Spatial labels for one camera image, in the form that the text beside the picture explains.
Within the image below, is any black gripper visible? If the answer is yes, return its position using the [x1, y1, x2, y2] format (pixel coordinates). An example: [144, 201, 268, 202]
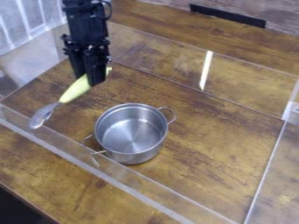
[60, 34, 112, 87]

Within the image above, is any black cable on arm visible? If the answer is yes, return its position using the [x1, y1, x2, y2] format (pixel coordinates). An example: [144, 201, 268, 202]
[92, 0, 114, 21]

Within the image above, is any black bar in background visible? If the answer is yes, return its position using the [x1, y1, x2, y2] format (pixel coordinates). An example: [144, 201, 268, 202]
[189, 3, 267, 28]

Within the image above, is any clear acrylic enclosure wall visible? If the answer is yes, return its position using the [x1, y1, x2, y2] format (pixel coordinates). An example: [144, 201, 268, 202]
[0, 103, 237, 224]

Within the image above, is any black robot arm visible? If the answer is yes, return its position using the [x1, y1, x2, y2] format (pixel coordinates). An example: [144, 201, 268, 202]
[60, 0, 112, 87]

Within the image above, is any green handled metal spoon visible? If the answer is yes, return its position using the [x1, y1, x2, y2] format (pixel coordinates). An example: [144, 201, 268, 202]
[28, 66, 114, 130]

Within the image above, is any stainless steel pot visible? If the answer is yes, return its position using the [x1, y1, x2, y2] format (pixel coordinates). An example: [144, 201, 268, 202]
[82, 103, 176, 166]

